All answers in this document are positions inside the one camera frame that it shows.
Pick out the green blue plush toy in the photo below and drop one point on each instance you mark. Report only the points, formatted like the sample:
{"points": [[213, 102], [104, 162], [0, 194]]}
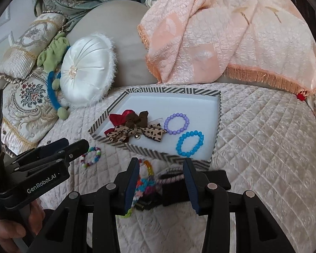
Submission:
{"points": [[51, 58]]}

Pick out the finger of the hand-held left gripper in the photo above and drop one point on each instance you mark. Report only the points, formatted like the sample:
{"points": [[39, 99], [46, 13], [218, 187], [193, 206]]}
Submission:
{"points": [[78, 149], [52, 145]]}

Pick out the beige padded headboard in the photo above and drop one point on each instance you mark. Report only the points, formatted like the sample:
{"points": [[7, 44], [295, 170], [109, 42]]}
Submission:
{"points": [[126, 44]]}

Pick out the small red ornament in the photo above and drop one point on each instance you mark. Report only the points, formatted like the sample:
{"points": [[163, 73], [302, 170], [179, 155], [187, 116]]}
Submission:
{"points": [[301, 96]]}

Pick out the red hair bow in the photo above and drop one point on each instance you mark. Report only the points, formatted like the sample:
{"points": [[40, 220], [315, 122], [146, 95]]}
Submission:
{"points": [[119, 118]]}

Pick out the black fabric hair clip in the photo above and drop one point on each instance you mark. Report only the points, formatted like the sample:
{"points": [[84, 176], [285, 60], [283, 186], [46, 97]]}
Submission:
{"points": [[218, 179]]}

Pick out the floral embroidered pillow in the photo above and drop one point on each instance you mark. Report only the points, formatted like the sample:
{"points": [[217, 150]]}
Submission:
{"points": [[26, 97]]}

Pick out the cream quilted bedspread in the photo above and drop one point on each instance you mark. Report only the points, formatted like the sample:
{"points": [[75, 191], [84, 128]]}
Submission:
{"points": [[266, 150]]}

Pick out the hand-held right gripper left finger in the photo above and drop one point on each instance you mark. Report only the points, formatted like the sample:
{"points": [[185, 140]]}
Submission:
{"points": [[132, 184]]}

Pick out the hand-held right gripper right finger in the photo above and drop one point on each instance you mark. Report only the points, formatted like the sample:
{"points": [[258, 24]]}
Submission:
{"points": [[190, 184]]}

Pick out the striped rim white tray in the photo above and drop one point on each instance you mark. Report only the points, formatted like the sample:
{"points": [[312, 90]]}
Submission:
{"points": [[160, 102]]}

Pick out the cream embroidered bolster pillow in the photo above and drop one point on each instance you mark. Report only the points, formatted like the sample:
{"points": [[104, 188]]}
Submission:
{"points": [[34, 34]]}

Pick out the peach fringed blanket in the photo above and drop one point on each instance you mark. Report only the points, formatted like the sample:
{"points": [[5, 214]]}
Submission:
{"points": [[226, 31]]}

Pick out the person's left hand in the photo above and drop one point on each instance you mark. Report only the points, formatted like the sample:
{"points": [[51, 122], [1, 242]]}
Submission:
{"points": [[2, 234]]}

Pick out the round white satin cushion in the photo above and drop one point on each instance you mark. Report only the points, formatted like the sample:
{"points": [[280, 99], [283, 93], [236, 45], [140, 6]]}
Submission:
{"points": [[86, 68]]}

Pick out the leopard print hair bow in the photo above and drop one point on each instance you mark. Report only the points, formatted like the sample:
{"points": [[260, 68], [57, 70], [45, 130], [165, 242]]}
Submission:
{"points": [[150, 133]]}

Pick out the white carved scroll ornament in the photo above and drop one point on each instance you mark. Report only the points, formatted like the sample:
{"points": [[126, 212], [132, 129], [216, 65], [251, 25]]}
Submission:
{"points": [[152, 0]]}

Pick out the brown hair bow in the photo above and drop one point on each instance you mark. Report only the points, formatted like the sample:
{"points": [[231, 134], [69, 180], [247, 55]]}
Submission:
{"points": [[136, 120]]}

